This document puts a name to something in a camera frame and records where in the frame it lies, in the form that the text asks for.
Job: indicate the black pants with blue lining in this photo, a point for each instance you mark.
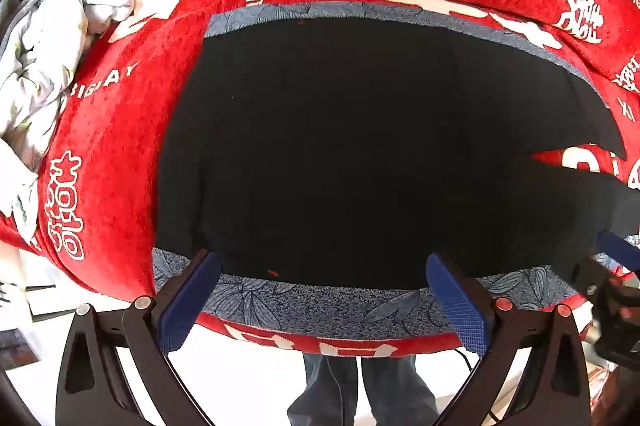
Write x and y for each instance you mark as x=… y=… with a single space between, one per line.
x=350 y=145

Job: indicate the person's legs in jeans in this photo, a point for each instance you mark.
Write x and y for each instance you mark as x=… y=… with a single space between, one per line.
x=350 y=391

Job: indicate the white floral quilt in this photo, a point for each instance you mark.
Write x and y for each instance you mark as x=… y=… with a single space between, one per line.
x=45 y=55

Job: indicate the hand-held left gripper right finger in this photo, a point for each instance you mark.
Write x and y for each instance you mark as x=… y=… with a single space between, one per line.
x=462 y=308

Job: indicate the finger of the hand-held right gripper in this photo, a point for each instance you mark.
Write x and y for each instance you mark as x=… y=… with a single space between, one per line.
x=592 y=281
x=620 y=248

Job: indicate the white paper sheet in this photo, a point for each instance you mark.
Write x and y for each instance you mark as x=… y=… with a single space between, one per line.
x=20 y=301

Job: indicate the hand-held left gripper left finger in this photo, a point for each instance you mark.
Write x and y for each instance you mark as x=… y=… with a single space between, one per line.
x=192 y=301

